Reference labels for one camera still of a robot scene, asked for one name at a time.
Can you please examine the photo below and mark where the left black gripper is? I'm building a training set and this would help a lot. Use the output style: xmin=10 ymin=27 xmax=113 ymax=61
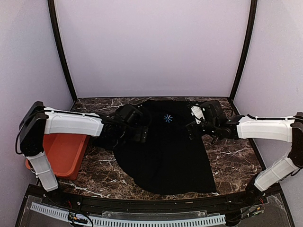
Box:
xmin=118 ymin=124 xmax=148 ymax=142

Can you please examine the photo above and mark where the black t-shirt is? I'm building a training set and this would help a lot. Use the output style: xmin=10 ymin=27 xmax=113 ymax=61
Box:
xmin=93 ymin=100 xmax=216 ymax=195

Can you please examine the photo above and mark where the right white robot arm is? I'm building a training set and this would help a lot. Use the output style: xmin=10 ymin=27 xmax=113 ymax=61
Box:
xmin=187 ymin=100 xmax=303 ymax=205

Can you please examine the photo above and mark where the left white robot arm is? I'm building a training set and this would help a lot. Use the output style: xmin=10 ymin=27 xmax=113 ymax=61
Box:
xmin=15 ymin=101 xmax=152 ymax=206

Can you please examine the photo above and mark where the orange plastic bin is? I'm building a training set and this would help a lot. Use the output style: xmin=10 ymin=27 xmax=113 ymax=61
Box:
xmin=20 ymin=134 xmax=89 ymax=180

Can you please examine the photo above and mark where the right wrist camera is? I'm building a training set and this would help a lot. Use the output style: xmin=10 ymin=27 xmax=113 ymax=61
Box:
xmin=190 ymin=104 xmax=205 ymax=124

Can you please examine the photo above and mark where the black front rail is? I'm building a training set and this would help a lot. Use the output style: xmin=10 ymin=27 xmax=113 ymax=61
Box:
xmin=26 ymin=184 xmax=282 ymax=216

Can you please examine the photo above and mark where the white slotted cable duct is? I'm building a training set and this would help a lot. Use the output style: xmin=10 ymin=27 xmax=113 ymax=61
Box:
xmin=30 ymin=202 xmax=226 ymax=227

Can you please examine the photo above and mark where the right black frame post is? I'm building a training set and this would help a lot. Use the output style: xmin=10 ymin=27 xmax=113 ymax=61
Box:
xmin=229 ymin=0 xmax=258 ymax=103

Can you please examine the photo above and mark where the black frame post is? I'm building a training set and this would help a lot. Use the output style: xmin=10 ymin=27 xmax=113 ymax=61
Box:
xmin=229 ymin=0 xmax=258 ymax=103
xmin=47 ymin=0 xmax=78 ymax=103

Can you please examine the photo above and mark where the left black frame post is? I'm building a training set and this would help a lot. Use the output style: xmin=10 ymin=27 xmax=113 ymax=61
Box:
xmin=47 ymin=0 xmax=78 ymax=103

